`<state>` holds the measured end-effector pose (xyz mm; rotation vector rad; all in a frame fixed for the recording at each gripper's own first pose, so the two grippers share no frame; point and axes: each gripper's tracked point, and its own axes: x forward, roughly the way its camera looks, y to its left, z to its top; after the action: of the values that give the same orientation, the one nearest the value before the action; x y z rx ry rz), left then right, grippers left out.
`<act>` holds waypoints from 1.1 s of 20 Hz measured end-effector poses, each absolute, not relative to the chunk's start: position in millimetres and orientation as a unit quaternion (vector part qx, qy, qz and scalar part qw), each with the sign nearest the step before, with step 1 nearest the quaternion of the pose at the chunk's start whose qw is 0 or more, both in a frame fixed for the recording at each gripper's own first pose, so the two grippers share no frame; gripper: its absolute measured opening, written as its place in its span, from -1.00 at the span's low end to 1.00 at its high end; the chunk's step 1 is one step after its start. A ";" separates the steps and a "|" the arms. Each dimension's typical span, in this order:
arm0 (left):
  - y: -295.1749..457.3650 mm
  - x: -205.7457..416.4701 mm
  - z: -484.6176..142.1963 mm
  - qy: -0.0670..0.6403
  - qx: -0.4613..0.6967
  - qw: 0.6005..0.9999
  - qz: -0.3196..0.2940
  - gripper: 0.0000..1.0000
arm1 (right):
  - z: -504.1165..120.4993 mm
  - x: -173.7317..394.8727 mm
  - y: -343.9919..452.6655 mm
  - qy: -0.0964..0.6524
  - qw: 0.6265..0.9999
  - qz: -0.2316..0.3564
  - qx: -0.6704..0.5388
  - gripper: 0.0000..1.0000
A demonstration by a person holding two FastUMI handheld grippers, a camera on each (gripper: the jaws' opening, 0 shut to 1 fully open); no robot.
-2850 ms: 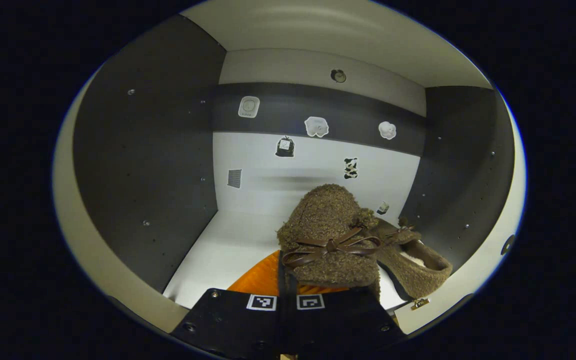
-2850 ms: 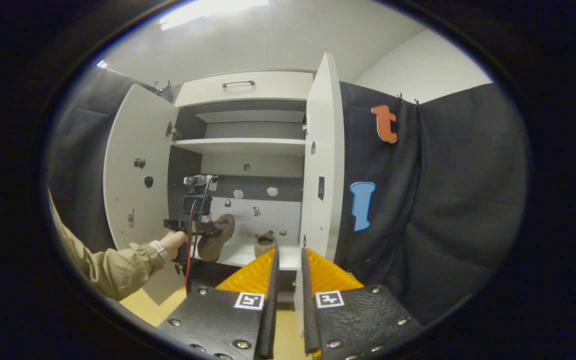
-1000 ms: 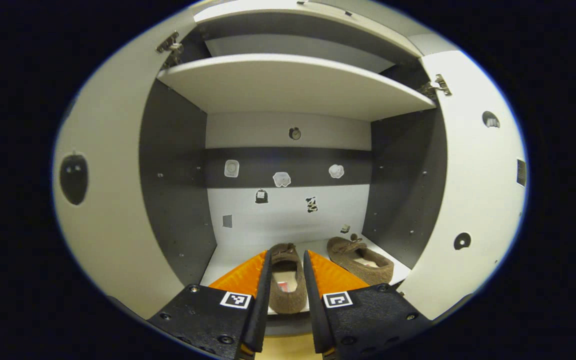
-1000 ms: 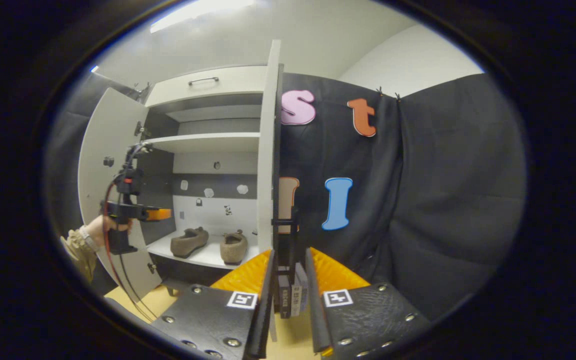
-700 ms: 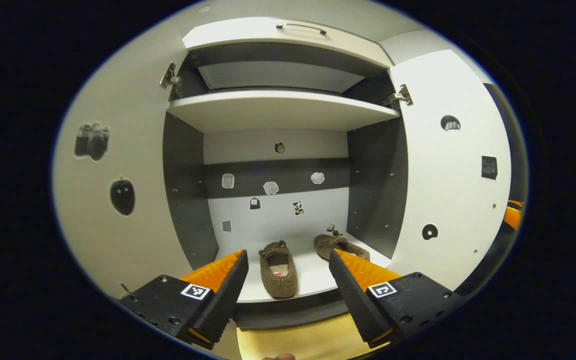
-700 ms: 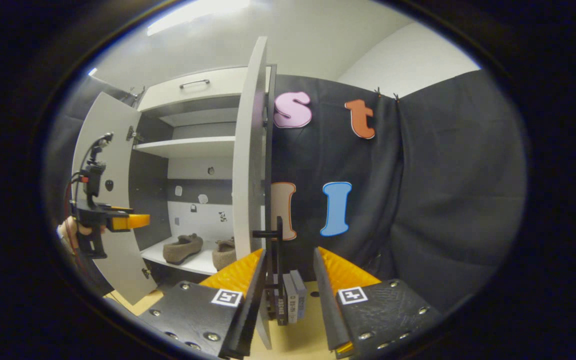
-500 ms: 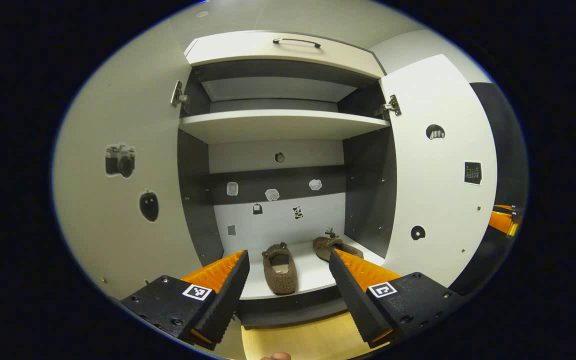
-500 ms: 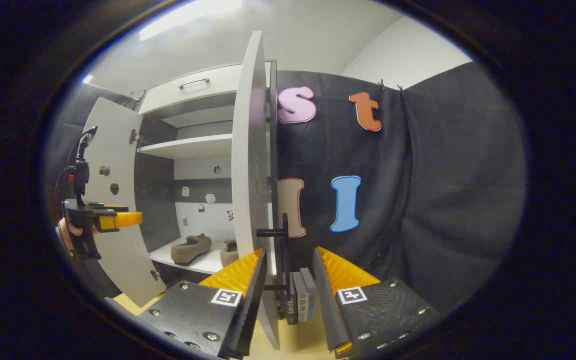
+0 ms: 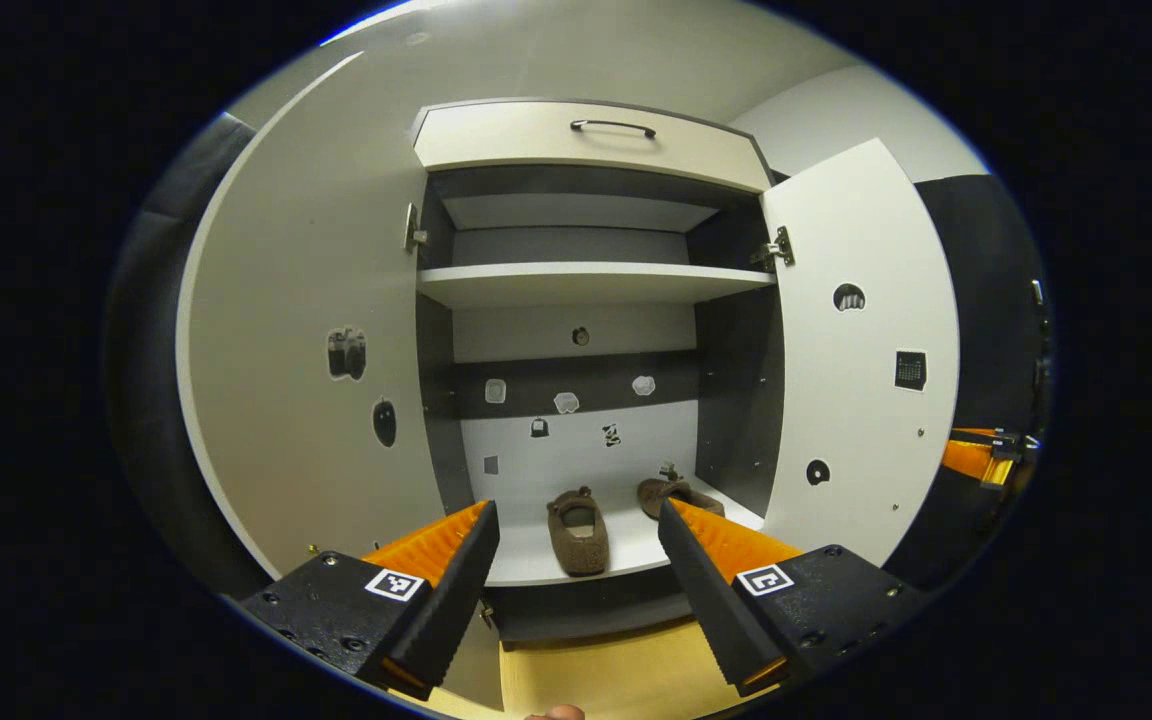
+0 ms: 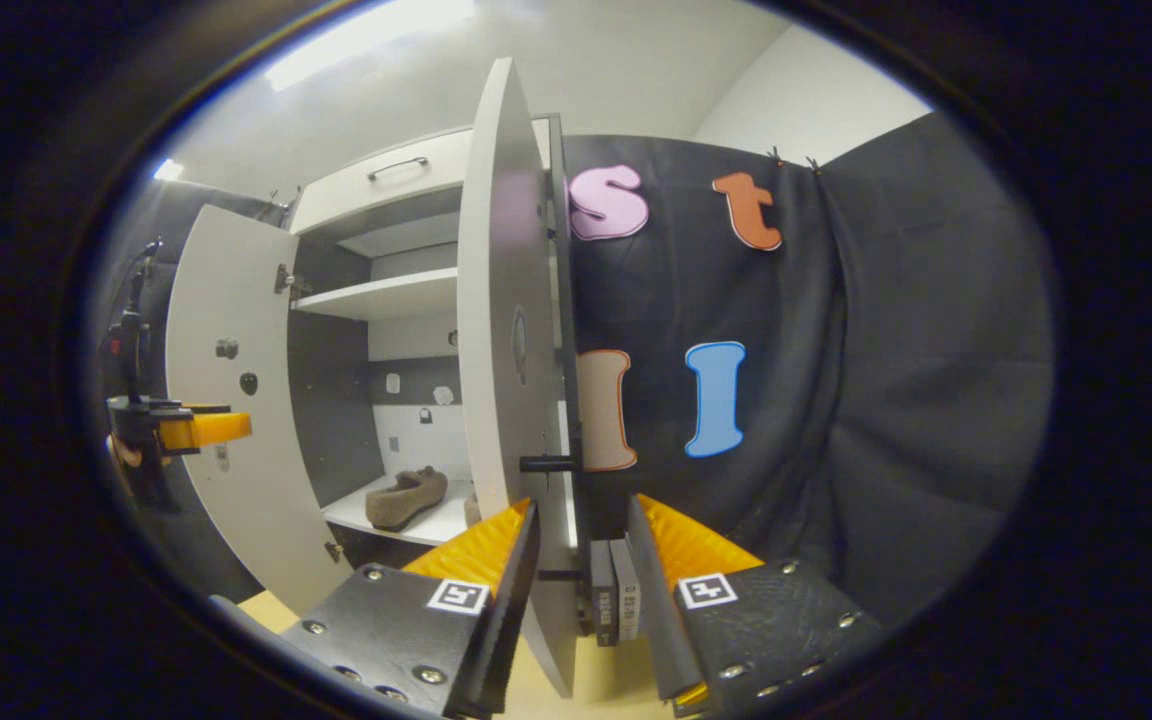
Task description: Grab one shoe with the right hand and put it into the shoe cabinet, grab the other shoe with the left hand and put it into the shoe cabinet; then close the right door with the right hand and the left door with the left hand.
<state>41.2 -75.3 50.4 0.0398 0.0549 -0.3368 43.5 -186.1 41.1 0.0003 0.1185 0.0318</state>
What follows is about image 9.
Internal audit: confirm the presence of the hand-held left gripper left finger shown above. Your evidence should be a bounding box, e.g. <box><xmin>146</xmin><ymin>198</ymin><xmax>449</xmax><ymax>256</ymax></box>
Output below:
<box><xmin>239</xmin><ymin>500</ymin><xmax>500</xmax><ymax>701</ymax></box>

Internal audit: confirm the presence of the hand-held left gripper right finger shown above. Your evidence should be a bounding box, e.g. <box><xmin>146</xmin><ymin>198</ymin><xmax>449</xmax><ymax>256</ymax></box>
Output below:
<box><xmin>656</xmin><ymin>497</ymin><xmax>929</xmax><ymax>698</ymax></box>

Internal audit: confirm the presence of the brown fuzzy shoe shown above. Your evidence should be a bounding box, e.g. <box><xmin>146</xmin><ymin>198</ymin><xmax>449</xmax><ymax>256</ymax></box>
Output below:
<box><xmin>547</xmin><ymin>487</ymin><xmax>611</xmax><ymax>578</ymax></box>
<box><xmin>636</xmin><ymin>465</ymin><xmax>727</xmax><ymax>521</ymax></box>

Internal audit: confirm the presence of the white cabinet drawer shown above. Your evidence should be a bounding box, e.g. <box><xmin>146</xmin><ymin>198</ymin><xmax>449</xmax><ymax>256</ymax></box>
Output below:
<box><xmin>412</xmin><ymin>100</ymin><xmax>775</xmax><ymax>194</ymax></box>

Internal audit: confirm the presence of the metal drawer handle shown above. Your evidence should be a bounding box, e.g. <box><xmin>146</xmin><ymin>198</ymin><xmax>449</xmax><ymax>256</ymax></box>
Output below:
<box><xmin>569</xmin><ymin>118</ymin><xmax>658</xmax><ymax>140</ymax></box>

